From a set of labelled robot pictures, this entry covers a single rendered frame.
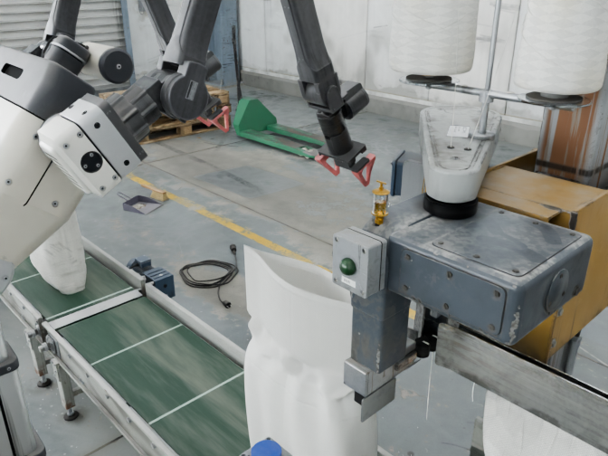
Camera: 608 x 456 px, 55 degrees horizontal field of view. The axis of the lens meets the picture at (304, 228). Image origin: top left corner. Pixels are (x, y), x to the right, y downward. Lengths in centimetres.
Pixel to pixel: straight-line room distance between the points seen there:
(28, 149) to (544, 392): 96
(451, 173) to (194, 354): 154
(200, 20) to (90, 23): 776
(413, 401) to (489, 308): 185
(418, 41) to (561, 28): 26
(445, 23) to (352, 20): 677
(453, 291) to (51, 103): 74
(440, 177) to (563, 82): 24
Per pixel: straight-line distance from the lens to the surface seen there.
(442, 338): 114
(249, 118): 658
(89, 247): 322
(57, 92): 112
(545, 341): 120
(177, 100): 103
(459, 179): 97
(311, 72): 123
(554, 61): 104
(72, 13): 161
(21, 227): 119
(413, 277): 92
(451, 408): 268
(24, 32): 849
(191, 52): 105
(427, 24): 115
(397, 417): 259
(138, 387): 219
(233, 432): 196
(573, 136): 128
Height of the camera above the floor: 172
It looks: 24 degrees down
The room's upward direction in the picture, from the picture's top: straight up
